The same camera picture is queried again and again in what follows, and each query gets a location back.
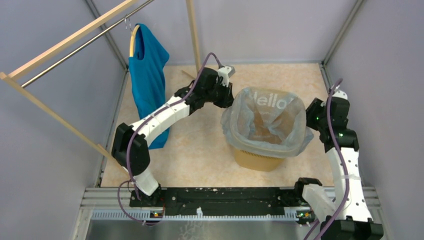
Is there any wooden clothes hanger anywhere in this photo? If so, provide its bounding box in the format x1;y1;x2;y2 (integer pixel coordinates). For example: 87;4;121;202
129;24;140;57

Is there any blue t-shirt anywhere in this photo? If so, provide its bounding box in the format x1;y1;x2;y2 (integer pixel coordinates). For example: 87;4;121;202
127;23;171;151

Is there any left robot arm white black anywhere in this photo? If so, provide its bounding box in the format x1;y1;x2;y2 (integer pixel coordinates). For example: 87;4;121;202
111;65;236;207

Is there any wooden clothes rack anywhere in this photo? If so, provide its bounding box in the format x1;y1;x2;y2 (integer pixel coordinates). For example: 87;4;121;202
0;0;204;176

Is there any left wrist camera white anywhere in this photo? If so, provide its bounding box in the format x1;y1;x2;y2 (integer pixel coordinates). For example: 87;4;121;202
217;65;236;87

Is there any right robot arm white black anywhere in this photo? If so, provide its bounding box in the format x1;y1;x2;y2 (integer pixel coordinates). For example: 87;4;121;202
293;90;384;240

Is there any light blue plastic trash bag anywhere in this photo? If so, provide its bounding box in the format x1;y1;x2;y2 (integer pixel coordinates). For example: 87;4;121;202
220;87;314;159

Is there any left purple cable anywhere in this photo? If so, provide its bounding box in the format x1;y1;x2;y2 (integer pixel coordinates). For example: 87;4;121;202
117;52;223;227

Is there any white toothed cable duct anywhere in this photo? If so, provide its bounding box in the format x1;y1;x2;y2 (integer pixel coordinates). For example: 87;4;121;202
91;208;299;222

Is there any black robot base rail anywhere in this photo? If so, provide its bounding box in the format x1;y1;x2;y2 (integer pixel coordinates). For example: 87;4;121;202
129;187;313;217

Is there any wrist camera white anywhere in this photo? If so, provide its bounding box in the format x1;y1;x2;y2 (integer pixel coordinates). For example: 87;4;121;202
328;85;348;100
217;65;236;87

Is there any yellow plastic trash bin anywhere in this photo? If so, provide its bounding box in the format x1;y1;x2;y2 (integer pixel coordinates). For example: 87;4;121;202
234;149;284;172

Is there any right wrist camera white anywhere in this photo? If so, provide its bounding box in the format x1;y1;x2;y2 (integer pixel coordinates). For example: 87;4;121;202
328;85;348;100

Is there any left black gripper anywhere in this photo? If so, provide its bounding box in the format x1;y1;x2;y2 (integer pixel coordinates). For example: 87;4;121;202
203;78;236;109

